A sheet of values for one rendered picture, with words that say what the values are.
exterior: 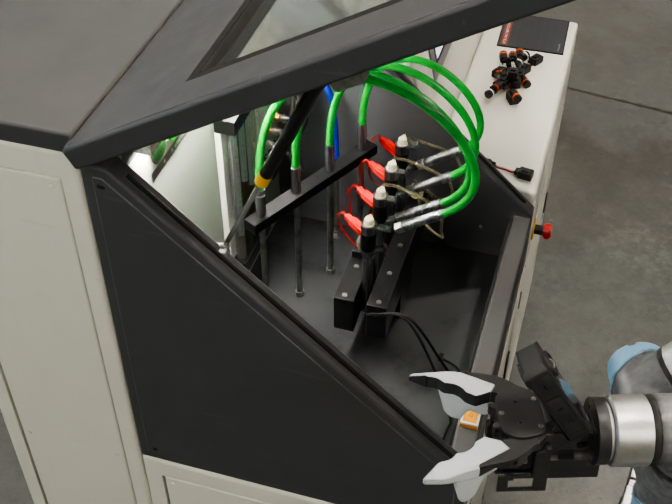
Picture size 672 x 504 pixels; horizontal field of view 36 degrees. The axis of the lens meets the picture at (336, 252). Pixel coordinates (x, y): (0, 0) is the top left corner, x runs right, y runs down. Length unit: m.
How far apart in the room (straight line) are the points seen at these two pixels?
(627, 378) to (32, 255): 0.88
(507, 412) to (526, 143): 1.23
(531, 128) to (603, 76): 2.06
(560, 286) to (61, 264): 2.06
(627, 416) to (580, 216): 2.54
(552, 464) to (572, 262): 2.34
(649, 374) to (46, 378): 1.03
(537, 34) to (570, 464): 1.64
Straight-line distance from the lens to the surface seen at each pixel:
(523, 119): 2.32
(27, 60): 1.57
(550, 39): 2.60
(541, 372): 1.02
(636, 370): 1.28
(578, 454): 1.13
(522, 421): 1.08
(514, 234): 2.06
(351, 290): 1.88
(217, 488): 1.89
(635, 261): 3.49
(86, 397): 1.83
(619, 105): 4.18
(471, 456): 1.04
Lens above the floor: 2.31
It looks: 43 degrees down
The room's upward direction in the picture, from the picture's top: straight up
